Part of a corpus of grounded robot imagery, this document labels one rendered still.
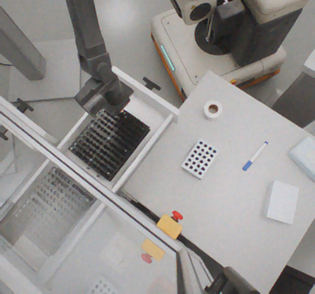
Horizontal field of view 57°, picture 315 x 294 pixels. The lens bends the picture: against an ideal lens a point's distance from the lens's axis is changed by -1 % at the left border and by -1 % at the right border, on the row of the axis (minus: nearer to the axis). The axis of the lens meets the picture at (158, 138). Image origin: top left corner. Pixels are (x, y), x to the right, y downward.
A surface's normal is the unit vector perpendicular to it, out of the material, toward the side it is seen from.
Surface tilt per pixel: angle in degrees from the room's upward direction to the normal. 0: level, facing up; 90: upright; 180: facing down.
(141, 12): 0
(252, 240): 0
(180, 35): 0
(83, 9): 61
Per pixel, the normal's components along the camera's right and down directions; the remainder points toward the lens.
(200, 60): -0.05, -0.25
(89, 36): 0.56, 0.35
